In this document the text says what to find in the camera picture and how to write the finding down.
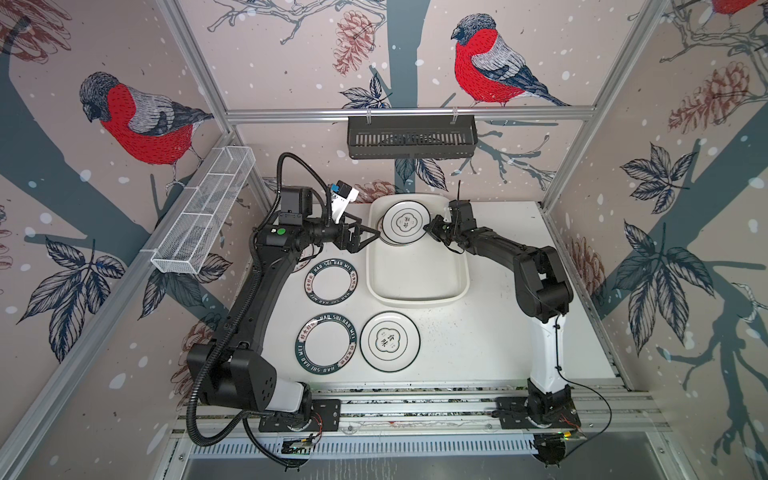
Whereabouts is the black hanging wire basket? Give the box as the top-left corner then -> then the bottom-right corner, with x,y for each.
347,115 -> 478,160

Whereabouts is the white plastic bin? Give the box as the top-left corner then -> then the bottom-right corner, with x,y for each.
365,194 -> 470,308

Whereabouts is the white flower plate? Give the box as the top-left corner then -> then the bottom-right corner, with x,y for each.
359,311 -> 421,373
380,200 -> 431,246

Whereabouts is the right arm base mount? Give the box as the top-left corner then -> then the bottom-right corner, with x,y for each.
491,396 -> 582,430

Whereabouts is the black cable right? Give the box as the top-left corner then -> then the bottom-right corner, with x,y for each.
551,311 -> 614,460

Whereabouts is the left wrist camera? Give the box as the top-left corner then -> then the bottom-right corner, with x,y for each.
330,180 -> 359,224

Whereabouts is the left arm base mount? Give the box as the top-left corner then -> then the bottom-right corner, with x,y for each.
258,399 -> 341,433

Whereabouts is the orange sunburst plate left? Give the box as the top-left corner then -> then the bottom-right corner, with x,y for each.
293,257 -> 311,273

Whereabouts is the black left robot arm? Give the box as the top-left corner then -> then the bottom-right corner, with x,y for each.
187,214 -> 380,417

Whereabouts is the green rim plate upper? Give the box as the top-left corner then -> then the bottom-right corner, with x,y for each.
304,258 -> 359,306

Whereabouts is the white mesh wall shelf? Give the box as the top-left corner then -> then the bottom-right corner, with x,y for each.
151,146 -> 255,275

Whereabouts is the green rim plate lower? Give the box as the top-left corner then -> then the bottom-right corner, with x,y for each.
294,313 -> 358,375

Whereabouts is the black corrugated cable left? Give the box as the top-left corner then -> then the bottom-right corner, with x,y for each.
185,152 -> 331,469

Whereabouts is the green rim plate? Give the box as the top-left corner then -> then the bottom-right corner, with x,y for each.
294,313 -> 358,375
304,258 -> 359,306

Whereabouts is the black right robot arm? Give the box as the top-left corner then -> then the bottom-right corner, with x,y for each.
423,200 -> 574,427

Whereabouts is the horizontal aluminium frame bar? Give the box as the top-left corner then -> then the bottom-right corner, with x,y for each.
225,106 -> 596,125

